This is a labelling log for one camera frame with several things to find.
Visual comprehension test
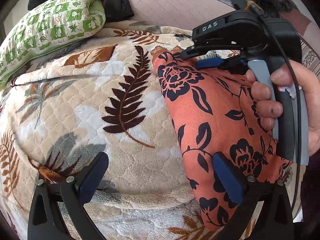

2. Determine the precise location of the orange floral garment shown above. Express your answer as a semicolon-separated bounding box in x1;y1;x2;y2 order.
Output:
151;46;290;231

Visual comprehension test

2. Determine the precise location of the person's right hand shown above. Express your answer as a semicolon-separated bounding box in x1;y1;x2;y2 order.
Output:
245;60;320;158

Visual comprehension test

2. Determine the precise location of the pink quilted bolster cushion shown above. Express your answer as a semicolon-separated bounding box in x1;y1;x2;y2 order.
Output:
129;0;234;30

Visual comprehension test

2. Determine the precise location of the striped pillow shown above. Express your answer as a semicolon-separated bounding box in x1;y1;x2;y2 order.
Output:
300;36;320;78

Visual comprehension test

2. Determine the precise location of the leaf-pattern fleece blanket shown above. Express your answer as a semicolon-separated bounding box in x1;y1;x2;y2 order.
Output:
1;22;223;239

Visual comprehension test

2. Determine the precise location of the green white patterned pillow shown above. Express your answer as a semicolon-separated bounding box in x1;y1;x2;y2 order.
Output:
1;0;106;87

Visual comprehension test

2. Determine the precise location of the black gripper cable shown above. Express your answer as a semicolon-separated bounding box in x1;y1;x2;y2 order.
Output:
246;0;303;215

